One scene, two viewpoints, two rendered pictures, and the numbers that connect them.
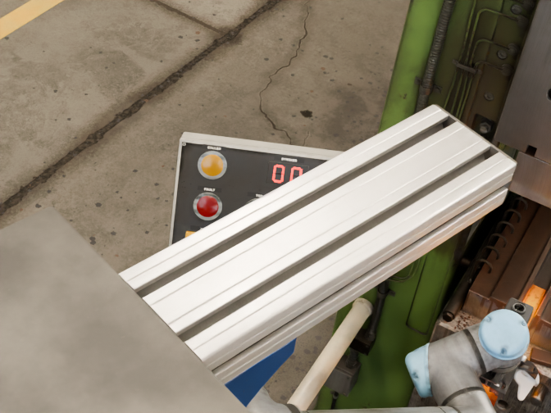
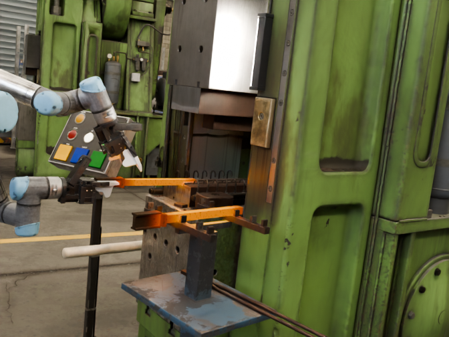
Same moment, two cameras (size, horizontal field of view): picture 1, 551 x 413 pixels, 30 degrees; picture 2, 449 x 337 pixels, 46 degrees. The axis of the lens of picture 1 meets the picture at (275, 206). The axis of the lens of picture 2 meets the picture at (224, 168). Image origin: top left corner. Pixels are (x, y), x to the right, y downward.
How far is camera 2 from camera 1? 2.06 m
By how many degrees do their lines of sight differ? 44
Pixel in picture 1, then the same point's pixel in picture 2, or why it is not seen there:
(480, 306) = (167, 188)
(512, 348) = (86, 82)
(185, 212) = (63, 136)
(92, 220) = (114, 279)
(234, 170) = (87, 120)
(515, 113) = (171, 65)
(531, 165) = (176, 89)
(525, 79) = (172, 46)
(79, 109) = not seen: hidden behind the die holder
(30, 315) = not seen: outside the picture
